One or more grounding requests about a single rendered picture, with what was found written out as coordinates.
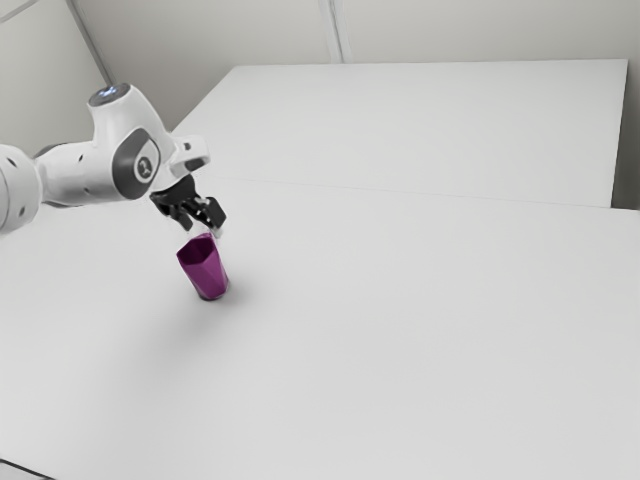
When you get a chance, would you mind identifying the purple faceted cup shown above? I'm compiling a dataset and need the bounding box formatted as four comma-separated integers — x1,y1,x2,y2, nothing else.
175,233,231,303

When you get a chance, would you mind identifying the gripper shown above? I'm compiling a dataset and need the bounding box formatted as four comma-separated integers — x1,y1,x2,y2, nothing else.
149,173,228,238

